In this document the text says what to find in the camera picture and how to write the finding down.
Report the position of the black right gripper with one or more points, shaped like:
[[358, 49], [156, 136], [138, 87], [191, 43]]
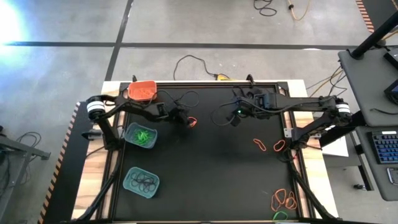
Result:
[[245, 107]]

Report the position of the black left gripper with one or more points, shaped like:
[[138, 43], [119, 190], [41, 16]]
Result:
[[178, 114]]

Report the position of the dark green rubber band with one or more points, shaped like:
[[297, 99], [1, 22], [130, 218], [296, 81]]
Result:
[[144, 140]]

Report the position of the teal plastic basket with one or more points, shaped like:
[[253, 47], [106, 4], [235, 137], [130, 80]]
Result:
[[127, 183]]

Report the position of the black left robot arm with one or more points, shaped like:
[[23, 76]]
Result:
[[136, 109]]

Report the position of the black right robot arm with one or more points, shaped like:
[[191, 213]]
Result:
[[304, 104]]

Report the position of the large orange rubber band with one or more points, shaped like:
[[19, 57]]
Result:
[[273, 202]]

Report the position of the small orange rubber band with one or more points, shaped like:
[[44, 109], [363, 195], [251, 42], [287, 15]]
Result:
[[292, 205]]

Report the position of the black clamp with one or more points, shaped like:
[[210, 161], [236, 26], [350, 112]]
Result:
[[249, 79], [134, 78]]

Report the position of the blue-grey plastic basket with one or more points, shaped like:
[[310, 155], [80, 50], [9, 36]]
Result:
[[129, 133]]

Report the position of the orange plastic basket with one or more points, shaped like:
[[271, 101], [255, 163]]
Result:
[[133, 85]]

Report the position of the black table mat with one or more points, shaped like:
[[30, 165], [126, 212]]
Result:
[[217, 186]]

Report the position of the white paper sheet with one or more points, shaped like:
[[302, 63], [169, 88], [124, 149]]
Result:
[[337, 151]]

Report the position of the black desk brace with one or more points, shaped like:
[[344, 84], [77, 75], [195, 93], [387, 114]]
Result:
[[348, 129]]

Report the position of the black floor mat striped edge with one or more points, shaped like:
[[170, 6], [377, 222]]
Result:
[[373, 9], [71, 174]]

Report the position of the black desk leg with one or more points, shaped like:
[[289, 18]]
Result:
[[365, 171]]

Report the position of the small black floor object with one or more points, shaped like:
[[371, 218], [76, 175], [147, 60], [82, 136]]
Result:
[[359, 186]]

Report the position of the backlit keyboard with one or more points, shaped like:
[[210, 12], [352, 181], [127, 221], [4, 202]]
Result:
[[387, 147]]

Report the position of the grey keyboard desk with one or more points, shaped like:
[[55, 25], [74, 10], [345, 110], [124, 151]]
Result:
[[377, 186]]

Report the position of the dark tablet screen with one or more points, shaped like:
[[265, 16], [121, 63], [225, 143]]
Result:
[[393, 93]]

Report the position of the black pole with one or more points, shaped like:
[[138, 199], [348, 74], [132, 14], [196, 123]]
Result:
[[373, 39]]

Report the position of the dark handheld device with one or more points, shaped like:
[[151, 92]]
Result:
[[393, 175]]

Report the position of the black desk device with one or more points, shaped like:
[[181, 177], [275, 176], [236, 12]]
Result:
[[392, 59]]

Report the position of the grey metal stand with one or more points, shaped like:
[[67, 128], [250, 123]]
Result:
[[18, 147]]

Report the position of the black aluminium table frame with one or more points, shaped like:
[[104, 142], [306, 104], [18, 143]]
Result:
[[202, 84]]

